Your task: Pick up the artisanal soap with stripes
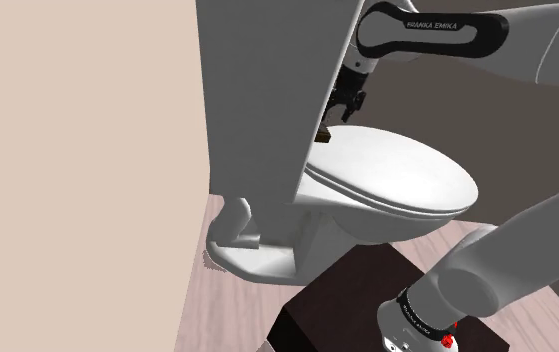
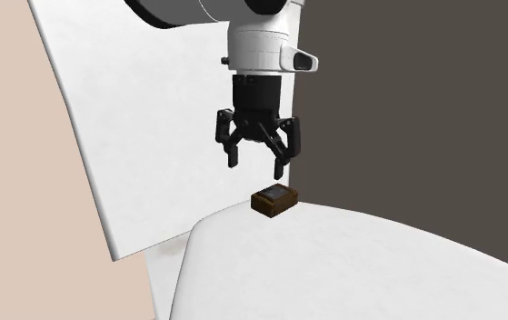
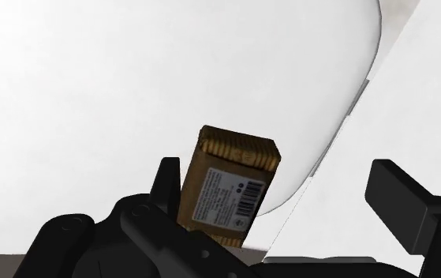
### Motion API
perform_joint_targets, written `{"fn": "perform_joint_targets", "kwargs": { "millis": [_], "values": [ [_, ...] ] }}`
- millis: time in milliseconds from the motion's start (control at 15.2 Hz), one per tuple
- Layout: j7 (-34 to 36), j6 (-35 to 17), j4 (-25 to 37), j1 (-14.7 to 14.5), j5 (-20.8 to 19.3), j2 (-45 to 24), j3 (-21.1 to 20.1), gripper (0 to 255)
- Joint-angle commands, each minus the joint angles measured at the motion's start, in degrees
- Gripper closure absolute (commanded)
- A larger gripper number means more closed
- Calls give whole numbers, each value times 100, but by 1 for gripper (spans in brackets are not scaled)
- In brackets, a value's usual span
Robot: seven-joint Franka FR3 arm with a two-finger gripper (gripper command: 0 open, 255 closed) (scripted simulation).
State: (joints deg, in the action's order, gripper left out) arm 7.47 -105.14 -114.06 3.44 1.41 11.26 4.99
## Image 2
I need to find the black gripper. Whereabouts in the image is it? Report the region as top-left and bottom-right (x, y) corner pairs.
(214, 74), (302, 182)

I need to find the white toilet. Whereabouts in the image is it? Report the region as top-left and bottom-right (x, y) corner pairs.
(27, 0), (508, 320)

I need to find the small brown box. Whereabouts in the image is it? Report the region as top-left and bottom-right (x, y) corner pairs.
(250, 183), (300, 219)

